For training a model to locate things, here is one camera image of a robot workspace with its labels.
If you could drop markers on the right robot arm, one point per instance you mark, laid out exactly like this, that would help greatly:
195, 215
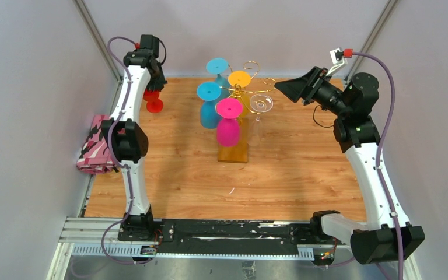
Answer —
388, 234

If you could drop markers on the pink camouflage cloth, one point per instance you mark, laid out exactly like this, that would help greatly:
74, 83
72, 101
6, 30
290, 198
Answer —
95, 156

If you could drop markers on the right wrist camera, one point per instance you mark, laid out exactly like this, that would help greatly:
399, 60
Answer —
339, 59

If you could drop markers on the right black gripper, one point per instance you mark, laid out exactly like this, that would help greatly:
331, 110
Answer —
305, 87

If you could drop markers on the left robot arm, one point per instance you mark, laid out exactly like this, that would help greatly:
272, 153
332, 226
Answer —
126, 141

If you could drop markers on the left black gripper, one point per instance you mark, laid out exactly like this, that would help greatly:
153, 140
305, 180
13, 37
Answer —
158, 84

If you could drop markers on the pink wine glass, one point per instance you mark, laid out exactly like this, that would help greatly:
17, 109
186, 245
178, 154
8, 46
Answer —
228, 129

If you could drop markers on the rear blue wine glass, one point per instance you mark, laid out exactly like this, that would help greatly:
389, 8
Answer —
218, 66

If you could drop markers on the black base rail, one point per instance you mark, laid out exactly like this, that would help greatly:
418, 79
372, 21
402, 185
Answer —
201, 239

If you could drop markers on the wooden rack base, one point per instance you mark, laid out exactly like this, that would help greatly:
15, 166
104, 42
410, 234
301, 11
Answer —
238, 153

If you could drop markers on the yellow wine glass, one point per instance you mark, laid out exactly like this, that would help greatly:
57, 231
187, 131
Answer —
238, 80

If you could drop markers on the clear wine glass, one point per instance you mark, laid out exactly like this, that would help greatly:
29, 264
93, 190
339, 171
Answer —
259, 105

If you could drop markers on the blue wine glass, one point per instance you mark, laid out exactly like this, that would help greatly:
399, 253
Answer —
209, 92
218, 66

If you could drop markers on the red wine glass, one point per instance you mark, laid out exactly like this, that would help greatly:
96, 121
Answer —
153, 103

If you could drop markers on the front blue wine glass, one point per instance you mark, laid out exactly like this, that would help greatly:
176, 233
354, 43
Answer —
209, 92

